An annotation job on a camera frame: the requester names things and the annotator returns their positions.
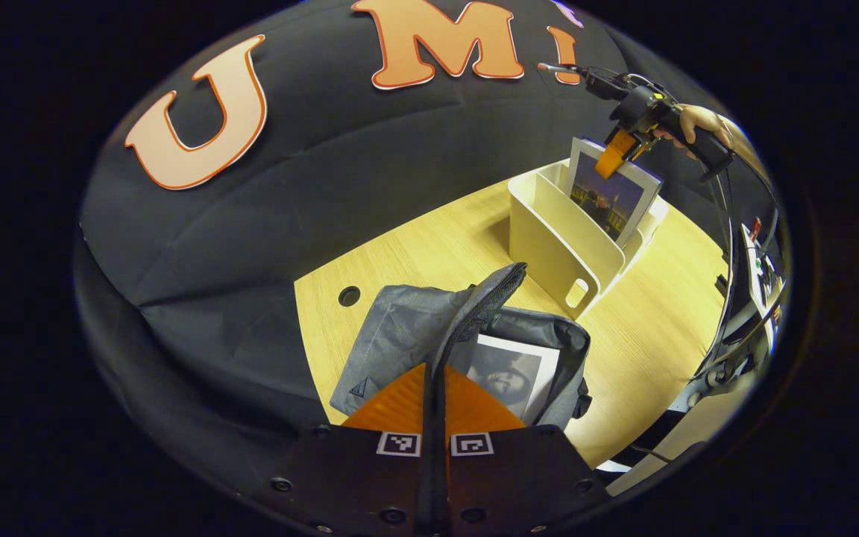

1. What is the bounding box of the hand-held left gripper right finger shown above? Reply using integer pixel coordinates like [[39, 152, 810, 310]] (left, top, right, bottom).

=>
[[437, 364, 613, 537]]

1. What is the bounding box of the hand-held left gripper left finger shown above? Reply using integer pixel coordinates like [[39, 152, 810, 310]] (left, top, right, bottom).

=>
[[254, 364, 438, 537]]

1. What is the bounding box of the dark blue book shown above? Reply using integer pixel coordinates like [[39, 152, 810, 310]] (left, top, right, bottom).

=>
[[565, 136, 664, 248]]

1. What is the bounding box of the white plastic bookshelf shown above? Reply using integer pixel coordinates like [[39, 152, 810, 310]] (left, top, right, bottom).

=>
[[508, 160, 669, 320]]

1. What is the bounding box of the white book with grey portrait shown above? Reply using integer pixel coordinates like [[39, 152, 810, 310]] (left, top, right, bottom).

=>
[[450, 334, 559, 426]]

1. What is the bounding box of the grey schoolbag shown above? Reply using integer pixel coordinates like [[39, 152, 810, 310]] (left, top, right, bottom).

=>
[[329, 261, 593, 534]]

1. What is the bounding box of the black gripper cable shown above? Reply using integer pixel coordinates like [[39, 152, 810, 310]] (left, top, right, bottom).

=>
[[694, 170, 740, 377]]

